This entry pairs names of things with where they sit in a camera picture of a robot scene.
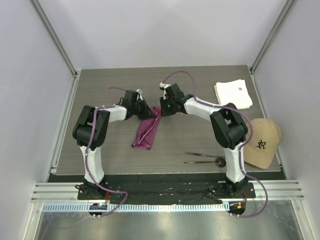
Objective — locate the tan baseball cap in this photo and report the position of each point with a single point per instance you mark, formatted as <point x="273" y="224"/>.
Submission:
<point x="263" y="145"/>

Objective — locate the aluminium frame post right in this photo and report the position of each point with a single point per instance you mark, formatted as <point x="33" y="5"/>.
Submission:
<point x="284" y="13"/>

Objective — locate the dark metal fork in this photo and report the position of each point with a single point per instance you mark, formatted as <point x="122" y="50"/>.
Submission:
<point x="205" y="155"/>

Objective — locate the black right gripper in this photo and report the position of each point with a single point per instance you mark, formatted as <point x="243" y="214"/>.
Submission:
<point x="164" y="112"/>

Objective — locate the magenta cloth napkin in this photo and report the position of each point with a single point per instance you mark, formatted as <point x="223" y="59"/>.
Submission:
<point x="147" y="130"/>

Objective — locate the slotted cable duct strip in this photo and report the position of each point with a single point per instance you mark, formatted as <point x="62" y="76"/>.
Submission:
<point x="96" y="207"/>

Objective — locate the white folded towel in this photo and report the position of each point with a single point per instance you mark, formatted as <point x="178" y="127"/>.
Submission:
<point x="234" y="92"/>

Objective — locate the dark metal spoon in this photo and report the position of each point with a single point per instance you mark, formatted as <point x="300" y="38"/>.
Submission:
<point x="219" y="161"/>

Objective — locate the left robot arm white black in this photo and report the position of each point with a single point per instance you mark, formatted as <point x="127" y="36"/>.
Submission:
<point x="90" y="133"/>

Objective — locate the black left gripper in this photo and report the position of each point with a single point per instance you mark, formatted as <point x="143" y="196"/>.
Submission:
<point x="147" y="113"/>

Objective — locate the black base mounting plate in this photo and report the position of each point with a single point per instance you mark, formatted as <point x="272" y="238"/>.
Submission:
<point x="185" y="189"/>

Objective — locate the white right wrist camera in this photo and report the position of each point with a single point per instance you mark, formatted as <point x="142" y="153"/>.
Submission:
<point x="163" y="87"/>

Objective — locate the aluminium frame post left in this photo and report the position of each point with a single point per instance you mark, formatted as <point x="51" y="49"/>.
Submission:
<point x="53" y="36"/>

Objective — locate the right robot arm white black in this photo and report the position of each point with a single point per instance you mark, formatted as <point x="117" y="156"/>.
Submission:
<point x="229" y="130"/>

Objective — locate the aluminium front rail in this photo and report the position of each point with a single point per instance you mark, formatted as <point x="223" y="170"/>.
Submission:
<point x="66" y="191"/>

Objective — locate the aluminium frame post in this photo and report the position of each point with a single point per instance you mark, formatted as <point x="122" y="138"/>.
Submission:
<point x="284" y="13"/>
<point x="53" y="36"/>

